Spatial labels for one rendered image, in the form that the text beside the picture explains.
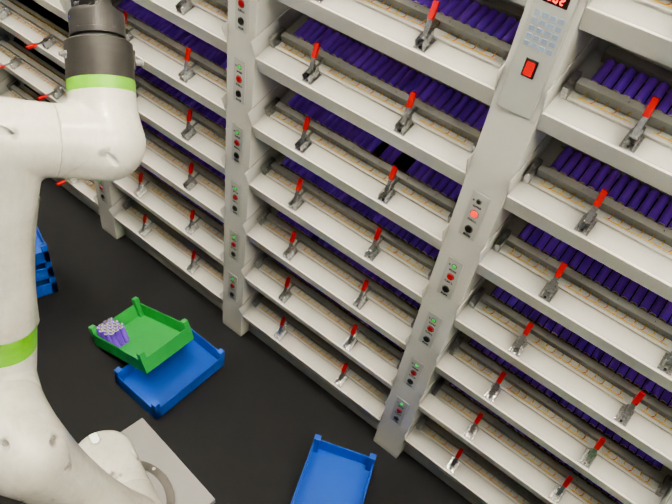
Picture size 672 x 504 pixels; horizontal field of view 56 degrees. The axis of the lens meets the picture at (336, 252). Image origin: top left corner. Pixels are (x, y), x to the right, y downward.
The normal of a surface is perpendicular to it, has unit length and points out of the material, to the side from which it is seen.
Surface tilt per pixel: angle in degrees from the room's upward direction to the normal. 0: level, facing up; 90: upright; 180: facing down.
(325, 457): 0
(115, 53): 54
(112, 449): 9
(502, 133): 90
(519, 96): 90
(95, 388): 0
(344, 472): 0
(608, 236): 21
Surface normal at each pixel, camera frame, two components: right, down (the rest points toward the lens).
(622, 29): -0.62, 0.71
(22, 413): 0.29, -0.86
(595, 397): -0.10, -0.48
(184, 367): 0.14, -0.71
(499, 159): -0.62, 0.49
